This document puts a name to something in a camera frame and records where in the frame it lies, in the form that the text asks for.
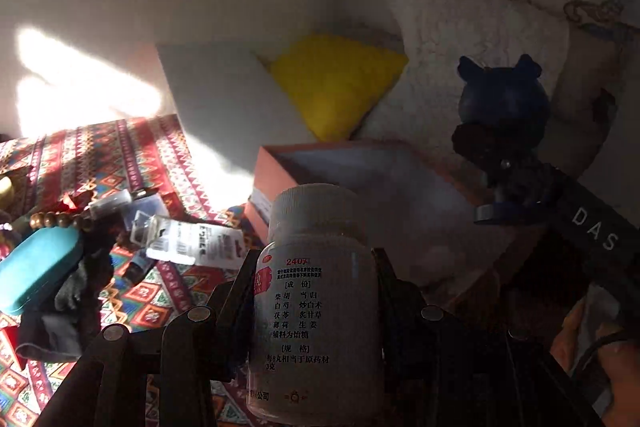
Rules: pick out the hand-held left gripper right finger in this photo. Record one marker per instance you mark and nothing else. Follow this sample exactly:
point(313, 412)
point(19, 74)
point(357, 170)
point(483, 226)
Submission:
point(388, 278)

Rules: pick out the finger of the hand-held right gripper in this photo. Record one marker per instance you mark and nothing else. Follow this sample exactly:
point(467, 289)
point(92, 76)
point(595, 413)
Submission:
point(475, 144)
point(510, 209)

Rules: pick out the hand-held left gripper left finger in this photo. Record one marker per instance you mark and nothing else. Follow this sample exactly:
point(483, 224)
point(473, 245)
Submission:
point(239, 278)

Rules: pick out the blue piggy bank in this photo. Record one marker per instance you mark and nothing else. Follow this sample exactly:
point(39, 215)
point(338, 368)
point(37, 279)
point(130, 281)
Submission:
point(505, 99)

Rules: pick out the orange box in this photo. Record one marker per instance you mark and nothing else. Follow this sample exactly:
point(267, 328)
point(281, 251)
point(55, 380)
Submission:
point(380, 207)

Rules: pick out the white medicine bottle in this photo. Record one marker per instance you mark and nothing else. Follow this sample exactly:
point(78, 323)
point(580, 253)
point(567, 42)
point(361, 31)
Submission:
point(315, 307)

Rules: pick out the dark cloth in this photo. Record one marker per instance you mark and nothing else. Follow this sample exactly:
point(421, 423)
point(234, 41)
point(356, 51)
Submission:
point(75, 302)

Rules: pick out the person's right hand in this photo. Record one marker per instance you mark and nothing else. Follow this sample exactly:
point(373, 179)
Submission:
point(575, 347)

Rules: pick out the clear blister pack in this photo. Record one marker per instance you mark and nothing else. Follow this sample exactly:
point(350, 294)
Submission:
point(200, 242)

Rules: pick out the white fluffy pillow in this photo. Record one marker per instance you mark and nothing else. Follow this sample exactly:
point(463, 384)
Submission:
point(450, 27)

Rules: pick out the beige pillow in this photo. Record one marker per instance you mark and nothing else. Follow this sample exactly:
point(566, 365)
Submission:
point(585, 82)

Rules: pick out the red patterned tablecloth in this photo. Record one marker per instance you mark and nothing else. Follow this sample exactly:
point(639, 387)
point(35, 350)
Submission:
point(150, 157)

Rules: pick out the yellow pillow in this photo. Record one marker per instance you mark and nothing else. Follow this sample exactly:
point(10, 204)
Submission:
point(335, 82)

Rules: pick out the white flat board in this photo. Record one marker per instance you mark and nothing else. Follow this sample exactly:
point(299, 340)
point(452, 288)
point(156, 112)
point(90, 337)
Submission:
point(220, 107)

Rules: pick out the teal glasses case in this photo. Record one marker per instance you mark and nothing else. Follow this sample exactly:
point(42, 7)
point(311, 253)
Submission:
point(35, 269)

